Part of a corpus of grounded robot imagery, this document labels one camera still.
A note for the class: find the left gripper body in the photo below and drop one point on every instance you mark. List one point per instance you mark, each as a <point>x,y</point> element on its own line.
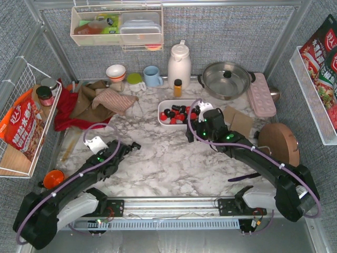
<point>126,148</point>

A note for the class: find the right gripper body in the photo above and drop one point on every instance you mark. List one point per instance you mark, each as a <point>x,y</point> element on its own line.
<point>191,129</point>

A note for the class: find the white rectangular storage basket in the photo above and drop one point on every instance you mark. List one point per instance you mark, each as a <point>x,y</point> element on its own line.
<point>167,104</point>

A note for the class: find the pink striped cloth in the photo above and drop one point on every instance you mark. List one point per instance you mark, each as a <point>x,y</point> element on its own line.
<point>113,101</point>

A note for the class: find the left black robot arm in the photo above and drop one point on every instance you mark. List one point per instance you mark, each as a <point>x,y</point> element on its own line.
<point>42,216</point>

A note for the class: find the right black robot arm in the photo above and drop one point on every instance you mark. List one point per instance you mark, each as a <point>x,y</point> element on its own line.
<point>296,193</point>

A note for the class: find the brown cardboard piece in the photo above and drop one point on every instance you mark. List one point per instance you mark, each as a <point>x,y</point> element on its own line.
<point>238,121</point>

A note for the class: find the steel pot with lid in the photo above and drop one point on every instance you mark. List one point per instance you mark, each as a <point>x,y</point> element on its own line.
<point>226,80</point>

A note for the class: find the orange cup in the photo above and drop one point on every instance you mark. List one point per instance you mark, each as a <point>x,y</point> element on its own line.
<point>52,179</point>

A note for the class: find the orange spice bottle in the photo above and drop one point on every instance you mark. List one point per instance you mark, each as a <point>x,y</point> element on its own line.
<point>177,91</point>

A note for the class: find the pink egg tray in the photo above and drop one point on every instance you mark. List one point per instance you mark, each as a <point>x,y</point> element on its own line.
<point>259,96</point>

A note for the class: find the round wooden cutting board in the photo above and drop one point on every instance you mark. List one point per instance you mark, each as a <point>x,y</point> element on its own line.
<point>277,140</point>

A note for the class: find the brown cloth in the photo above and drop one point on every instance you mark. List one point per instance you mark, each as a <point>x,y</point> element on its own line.
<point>83,107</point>

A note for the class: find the steel ladle bowl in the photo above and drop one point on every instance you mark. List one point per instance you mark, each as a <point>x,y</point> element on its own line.
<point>275,93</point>

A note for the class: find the white thermos jug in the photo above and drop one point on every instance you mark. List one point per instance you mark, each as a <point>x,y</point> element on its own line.
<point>179,65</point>

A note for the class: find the red cloth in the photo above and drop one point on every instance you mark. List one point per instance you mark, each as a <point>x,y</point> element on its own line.
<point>65,106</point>

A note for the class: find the blue mug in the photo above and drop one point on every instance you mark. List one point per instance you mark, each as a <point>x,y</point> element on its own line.
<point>152,76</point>

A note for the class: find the green lid white cup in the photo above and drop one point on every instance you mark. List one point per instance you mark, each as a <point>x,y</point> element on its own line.
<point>135,82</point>

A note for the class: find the red seasoning packet left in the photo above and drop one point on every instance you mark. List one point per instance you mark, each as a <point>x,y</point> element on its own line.
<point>21,128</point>

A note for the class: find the red seasoning packet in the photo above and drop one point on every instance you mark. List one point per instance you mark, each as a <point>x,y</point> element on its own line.
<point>319,57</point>
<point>21,128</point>

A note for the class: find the dark lid jar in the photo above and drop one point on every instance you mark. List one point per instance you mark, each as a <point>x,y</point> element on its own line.
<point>45,96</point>

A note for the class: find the white orange striped bowl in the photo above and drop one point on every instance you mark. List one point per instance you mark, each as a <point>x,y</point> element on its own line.
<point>116,72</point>

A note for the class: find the silver lid jar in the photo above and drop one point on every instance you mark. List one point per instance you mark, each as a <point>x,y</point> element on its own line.
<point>51,83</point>

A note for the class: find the clear plastic food container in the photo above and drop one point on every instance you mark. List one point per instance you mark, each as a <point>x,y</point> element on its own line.
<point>138,28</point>

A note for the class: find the red seasoning packet right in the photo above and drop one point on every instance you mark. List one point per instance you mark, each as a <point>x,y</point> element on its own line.
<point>319,57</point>

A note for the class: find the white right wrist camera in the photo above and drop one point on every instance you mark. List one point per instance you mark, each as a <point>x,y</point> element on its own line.
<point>203,107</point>

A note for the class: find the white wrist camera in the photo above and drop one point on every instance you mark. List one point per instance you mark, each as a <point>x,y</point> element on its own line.
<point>203,107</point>
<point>96,144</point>

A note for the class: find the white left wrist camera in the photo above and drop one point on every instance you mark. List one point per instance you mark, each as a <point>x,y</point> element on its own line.
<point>96,144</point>

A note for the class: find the purple knife handle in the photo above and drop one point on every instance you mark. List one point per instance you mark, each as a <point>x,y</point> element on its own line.
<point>248,176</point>

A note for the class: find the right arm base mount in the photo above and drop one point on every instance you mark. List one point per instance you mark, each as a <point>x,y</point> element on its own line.
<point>236,206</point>

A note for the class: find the right white wire basket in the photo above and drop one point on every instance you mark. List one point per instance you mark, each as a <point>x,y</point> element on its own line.
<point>318,112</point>

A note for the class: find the white wire basket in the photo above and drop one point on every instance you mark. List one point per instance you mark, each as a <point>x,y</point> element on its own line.
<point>13,163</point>
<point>318,112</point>

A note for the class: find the left white wire basket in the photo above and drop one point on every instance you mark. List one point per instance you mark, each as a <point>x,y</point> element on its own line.
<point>13,163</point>

